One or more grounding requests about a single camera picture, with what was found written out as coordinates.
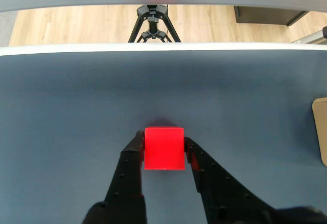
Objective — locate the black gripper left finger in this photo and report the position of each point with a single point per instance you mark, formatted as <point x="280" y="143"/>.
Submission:
<point x="125" y="183"/>

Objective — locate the red cube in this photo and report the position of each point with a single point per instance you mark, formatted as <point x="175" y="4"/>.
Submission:
<point x="164" y="149"/>

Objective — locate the grey metal bar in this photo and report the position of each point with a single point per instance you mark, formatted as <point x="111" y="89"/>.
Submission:
<point x="313" y="36"/>

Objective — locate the beige box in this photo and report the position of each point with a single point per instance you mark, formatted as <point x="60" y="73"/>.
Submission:
<point x="321" y="132"/>

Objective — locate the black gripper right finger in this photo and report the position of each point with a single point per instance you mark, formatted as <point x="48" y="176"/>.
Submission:
<point x="224" y="198"/>

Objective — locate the grey table mat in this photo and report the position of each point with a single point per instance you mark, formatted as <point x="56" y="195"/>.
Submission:
<point x="76" y="106"/>

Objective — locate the black tripod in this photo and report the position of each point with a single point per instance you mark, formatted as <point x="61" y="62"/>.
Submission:
<point x="152" y="22"/>

